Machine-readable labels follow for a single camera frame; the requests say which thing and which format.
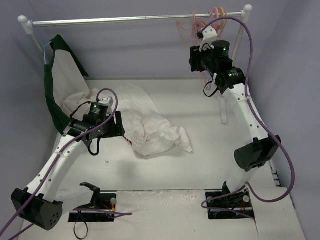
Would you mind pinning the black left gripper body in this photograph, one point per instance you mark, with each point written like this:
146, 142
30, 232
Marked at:
118, 124

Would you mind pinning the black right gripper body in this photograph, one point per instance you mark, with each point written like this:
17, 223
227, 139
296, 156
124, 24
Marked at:
195, 60

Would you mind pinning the pink wire hanger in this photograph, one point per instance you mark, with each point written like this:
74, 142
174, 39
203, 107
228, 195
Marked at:
195, 27

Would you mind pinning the white t-shirt red logo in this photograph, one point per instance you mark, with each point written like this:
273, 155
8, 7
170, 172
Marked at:
149, 132

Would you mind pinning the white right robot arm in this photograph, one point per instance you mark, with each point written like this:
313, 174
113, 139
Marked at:
259, 147

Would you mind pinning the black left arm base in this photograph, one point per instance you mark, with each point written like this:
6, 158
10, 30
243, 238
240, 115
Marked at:
93, 211

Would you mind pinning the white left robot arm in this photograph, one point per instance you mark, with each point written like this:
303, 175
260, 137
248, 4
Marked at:
39, 202

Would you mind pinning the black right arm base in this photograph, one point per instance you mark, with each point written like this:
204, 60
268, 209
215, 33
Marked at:
226, 205

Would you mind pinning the green and white hanging shirt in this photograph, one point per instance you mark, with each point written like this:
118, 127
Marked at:
64, 83

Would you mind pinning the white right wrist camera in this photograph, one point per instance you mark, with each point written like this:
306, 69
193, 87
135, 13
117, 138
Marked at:
207, 36

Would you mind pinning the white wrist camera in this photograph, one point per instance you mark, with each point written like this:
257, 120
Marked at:
106, 101
207, 36

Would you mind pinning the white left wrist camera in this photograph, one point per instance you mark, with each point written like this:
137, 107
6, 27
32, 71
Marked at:
106, 101

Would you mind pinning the pink hanger on rail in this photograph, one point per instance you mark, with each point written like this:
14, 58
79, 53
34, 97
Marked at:
218, 13

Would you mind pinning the blue wire hanger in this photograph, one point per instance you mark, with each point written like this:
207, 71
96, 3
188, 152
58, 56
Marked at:
47, 51

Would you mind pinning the silver clothes rail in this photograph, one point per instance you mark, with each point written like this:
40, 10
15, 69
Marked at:
30, 25

